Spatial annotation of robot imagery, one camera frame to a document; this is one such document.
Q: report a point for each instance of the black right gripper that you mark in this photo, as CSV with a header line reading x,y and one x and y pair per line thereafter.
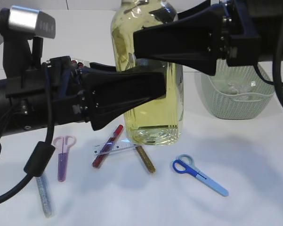
x,y
195,41

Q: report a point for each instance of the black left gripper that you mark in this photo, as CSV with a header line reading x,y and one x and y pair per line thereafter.
x,y
97,96

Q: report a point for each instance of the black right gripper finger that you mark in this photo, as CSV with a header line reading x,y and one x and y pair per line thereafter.
x,y
166,13

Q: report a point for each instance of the purple artificial grape bunch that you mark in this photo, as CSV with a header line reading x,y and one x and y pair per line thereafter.
x,y
77,64

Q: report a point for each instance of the clear plastic sheet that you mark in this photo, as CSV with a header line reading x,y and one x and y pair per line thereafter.
x,y
236,88

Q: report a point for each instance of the yellow tea bottle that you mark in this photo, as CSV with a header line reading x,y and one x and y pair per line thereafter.
x,y
158,122

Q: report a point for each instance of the blue scissors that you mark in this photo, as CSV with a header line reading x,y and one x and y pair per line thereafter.
x,y
184,164

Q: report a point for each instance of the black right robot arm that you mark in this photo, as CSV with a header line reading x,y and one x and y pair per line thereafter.
x,y
273,23

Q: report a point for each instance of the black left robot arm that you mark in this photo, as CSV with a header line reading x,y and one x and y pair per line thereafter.
x,y
4,110

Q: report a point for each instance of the green plastic woven basket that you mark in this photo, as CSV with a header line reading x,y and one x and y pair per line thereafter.
x,y
235,107

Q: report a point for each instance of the clear plastic ruler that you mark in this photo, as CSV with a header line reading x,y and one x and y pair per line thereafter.
x,y
119,146

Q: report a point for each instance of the red glitter pen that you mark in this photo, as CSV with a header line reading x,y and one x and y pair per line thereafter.
x,y
107,147

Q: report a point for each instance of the gold glitter pen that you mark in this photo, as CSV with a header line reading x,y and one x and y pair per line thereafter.
x,y
146,160

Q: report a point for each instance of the silver glitter pen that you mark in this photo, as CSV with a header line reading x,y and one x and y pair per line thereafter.
x,y
45,198

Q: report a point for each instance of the pink scissors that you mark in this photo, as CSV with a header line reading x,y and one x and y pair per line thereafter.
x,y
63,144

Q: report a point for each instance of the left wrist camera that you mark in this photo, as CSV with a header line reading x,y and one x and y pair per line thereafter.
x,y
23,31

